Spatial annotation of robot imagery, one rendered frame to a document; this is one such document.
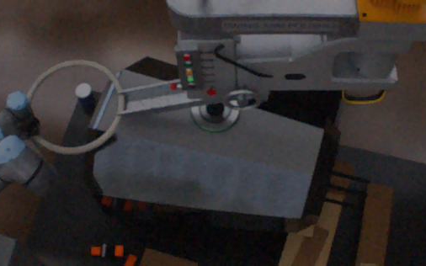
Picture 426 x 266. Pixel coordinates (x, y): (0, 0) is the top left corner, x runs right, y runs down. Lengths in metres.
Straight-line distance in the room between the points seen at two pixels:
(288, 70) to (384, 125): 1.56
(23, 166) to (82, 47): 2.27
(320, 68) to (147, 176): 0.99
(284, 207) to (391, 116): 1.30
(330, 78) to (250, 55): 0.35
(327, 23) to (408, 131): 1.85
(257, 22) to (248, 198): 0.99
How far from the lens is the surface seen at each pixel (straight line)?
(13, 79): 4.22
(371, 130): 3.80
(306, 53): 2.29
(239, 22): 2.09
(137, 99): 2.83
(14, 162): 2.00
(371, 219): 3.45
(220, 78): 2.39
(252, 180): 2.77
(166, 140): 2.81
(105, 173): 2.96
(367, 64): 2.41
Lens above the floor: 3.34
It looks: 64 degrees down
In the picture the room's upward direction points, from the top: 6 degrees counter-clockwise
